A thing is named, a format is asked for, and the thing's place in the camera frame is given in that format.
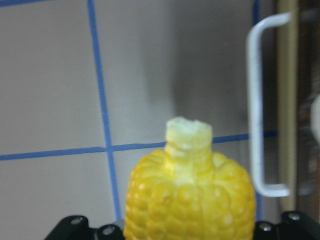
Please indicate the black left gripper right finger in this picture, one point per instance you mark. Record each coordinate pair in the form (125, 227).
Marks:
(294, 225)

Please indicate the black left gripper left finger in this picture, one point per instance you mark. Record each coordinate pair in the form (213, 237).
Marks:
(76, 227)

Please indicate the yellow plastic corn cob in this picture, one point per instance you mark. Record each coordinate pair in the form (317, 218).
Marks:
(186, 191)

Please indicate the dark wooden drawer box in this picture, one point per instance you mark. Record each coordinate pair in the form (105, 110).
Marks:
(298, 85)

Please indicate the white drawer handle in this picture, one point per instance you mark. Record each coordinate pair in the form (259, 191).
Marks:
(254, 76)

